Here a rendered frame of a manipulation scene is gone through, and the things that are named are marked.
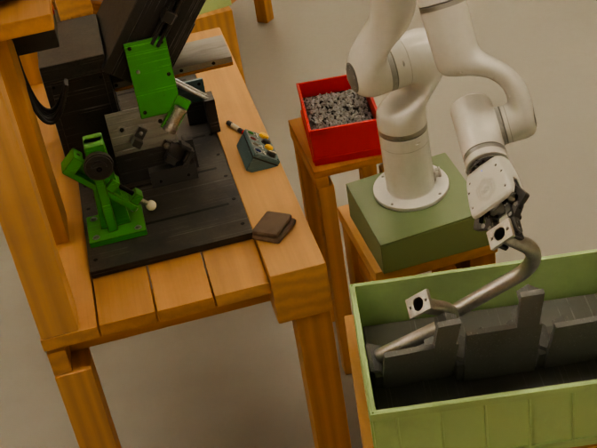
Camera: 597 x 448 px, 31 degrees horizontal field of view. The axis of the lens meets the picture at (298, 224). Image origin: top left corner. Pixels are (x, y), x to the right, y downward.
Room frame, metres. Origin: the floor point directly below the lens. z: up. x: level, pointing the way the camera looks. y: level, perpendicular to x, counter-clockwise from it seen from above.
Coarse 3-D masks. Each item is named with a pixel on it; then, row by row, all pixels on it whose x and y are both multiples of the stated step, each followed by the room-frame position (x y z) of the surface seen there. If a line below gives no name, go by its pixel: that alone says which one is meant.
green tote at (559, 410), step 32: (544, 256) 1.92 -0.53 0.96; (576, 256) 1.90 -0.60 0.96; (352, 288) 1.92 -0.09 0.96; (384, 288) 1.92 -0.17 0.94; (416, 288) 1.92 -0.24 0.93; (448, 288) 1.91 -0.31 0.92; (512, 288) 1.91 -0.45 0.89; (544, 288) 1.91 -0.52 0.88; (576, 288) 1.90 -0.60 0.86; (384, 320) 1.92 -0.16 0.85; (576, 384) 1.51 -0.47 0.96; (384, 416) 1.52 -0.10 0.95; (416, 416) 1.52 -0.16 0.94; (448, 416) 1.52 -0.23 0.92; (480, 416) 1.51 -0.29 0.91; (512, 416) 1.51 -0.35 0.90; (544, 416) 1.51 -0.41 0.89; (576, 416) 1.51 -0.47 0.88
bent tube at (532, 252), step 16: (512, 224) 1.61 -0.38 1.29; (496, 240) 1.60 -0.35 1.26; (512, 240) 1.60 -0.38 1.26; (528, 240) 1.62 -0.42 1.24; (528, 256) 1.62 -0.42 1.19; (512, 272) 1.66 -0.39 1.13; (528, 272) 1.64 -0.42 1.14; (480, 288) 1.69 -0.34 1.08; (496, 288) 1.66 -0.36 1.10; (464, 304) 1.68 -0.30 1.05; (480, 304) 1.67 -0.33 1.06
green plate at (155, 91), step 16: (128, 48) 2.72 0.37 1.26; (144, 48) 2.72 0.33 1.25; (160, 48) 2.72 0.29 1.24; (128, 64) 2.71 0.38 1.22; (144, 64) 2.71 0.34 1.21; (160, 64) 2.71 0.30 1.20; (144, 80) 2.70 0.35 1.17; (160, 80) 2.70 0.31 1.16; (144, 96) 2.68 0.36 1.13; (160, 96) 2.69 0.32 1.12; (144, 112) 2.67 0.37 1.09; (160, 112) 2.67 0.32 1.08
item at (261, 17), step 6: (102, 0) 5.72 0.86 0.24; (234, 0) 5.41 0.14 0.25; (258, 0) 5.63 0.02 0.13; (264, 0) 5.61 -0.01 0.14; (270, 0) 5.66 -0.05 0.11; (54, 6) 5.88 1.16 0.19; (96, 6) 5.69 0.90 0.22; (258, 6) 5.63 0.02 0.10; (264, 6) 5.61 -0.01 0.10; (270, 6) 5.65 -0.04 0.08; (96, 12) 5.70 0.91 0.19; (258, 12) 5.64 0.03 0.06; (264, 12) 5.61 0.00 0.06; (270, 12) 5.64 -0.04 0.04; (258, 18) 5.64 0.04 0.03; (264, 18) 5.62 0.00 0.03; (270, 18) 5.64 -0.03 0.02
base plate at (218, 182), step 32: (128, 96) 3.16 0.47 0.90; (192, 128) 2.88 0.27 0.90; (224, 160) 2.67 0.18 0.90; (160, 192) 2.55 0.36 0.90; (192, 192) 2.52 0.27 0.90; (224, 192) 2.50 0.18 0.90; (160, 224) 2.39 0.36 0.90; (192, 224) 2.37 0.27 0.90; (224, 224) 2.34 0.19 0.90; (96, 256) 2.29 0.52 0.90; (128, 256) 2.27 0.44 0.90; (160, 256) 2.25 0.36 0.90
